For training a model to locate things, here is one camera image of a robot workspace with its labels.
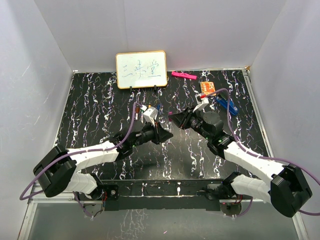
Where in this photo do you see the blue plastic clip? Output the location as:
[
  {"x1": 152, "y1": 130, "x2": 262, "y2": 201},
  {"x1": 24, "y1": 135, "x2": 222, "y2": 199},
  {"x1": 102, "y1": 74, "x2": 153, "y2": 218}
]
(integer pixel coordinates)
[{"x1": 216, "y1": 96, "x2": 239, "y2": 116}]

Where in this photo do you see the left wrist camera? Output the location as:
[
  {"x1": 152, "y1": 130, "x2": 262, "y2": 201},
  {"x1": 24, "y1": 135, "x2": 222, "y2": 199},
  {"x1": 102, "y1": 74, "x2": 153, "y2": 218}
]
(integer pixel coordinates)
[{"x1": 142, "y1": 106, "x2": 159, "y2": 126}]

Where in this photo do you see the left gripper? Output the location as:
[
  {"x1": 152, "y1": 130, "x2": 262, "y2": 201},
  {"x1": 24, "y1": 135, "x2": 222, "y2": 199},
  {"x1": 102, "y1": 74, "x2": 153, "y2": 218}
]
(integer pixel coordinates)
[{"x1": 130, "y1": 118, "x2": 172, "y2": 148}]

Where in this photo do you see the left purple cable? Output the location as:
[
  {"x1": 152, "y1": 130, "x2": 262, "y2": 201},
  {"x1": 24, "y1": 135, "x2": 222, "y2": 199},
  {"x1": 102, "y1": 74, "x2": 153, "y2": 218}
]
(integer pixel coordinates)
[{"x1": 19, "y1": 101, "x2": 146, "y2": 221}]

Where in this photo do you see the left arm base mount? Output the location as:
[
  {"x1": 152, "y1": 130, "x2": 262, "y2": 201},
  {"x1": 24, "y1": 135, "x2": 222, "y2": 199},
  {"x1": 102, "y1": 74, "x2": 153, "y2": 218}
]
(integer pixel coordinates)
[{"x1": 77, "y1": 183, "x2": 120, "y2": 206}]

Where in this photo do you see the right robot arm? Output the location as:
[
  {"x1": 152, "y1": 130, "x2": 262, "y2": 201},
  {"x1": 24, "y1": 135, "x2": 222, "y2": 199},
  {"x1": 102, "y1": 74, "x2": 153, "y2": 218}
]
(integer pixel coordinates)
[{"x1": 168, "y1": 107, "x2": 313, "y2": 218}]

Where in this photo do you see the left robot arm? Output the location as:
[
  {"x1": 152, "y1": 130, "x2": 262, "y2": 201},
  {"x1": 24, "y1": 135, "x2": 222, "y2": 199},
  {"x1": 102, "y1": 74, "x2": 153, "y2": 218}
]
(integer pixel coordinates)
[{"x1": 33, "y1": 121, "x2": 173, "y2": 200}]

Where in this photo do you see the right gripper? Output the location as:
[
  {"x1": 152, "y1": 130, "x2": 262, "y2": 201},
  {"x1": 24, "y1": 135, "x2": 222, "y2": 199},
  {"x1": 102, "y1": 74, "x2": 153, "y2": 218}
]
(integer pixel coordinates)
[{"x1": 169, "y1": 105, "x2": 212, "y2": 141}]

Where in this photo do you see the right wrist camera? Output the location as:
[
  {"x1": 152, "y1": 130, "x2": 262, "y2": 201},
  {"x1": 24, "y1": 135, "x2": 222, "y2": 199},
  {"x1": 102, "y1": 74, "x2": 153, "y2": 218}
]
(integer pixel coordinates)
[{"x1": 193, "y1": 93, "x2": 209, "y2": 112}]

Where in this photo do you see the orange card box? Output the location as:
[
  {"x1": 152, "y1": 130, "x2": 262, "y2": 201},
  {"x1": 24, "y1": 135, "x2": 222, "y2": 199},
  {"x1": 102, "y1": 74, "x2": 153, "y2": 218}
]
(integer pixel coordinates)
[{"x1": 200, "y1": 81, "x2": 216, "y2": 96}]

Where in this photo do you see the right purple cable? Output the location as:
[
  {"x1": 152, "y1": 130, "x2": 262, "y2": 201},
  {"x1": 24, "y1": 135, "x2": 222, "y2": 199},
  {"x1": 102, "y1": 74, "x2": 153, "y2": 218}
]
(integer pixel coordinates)
[{"x1": 208, "y1": 87, "x2": 320, "y2": 218}]

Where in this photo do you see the purple cable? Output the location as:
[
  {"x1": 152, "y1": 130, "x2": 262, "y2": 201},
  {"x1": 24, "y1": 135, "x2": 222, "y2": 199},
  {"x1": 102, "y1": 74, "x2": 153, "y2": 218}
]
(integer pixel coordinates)
[
  {"x1": 208, "y1": 87, "x2": 320, "y2": 218},
  {"x1": 19, "y1": 101, "x2": 146, "y2": 221}
]

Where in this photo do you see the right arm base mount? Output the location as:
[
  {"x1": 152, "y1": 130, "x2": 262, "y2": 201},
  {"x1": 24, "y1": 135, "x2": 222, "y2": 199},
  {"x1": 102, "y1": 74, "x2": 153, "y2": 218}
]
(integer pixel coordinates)
[{"x1": 196, "y1": 183, "x2": 244, "y2": 204}]

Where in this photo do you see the small whiteboard with writing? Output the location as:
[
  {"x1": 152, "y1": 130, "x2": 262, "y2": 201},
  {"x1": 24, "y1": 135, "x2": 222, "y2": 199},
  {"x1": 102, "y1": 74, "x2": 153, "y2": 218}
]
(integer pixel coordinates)
[{"x1": 115, "y1": 50, "x2": 168, "y2": 89}]

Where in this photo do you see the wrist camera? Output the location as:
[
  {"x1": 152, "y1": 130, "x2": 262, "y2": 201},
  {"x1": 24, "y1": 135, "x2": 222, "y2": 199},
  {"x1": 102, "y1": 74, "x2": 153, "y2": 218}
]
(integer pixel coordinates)
[
  {"x1": 193, "y1": 93, "x2": 209, "y2": 112},
  {"x1": 142, "y1": 106, "x2": 159, "y2": 126}
]

